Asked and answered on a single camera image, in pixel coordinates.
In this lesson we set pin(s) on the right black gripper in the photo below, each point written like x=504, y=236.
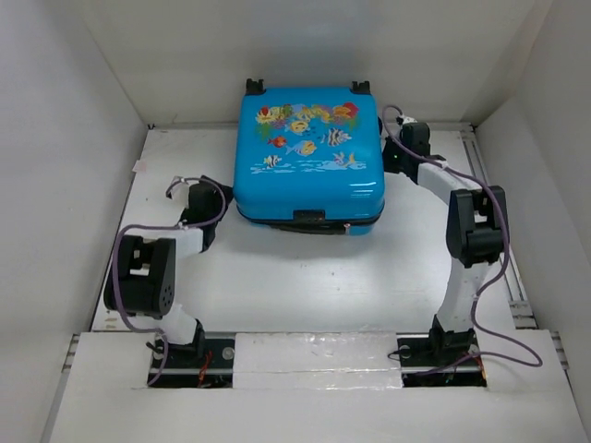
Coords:
x=388, y=143

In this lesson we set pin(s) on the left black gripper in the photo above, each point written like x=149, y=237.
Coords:
x=229, y=192

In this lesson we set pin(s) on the blue kids suitcase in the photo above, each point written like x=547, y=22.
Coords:
x=309, y=159

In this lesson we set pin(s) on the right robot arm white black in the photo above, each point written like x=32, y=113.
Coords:
x=474, y=235

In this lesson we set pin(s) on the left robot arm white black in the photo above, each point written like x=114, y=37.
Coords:
x=141, y=283

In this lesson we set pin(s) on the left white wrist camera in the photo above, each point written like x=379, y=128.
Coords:
x=178, y=188

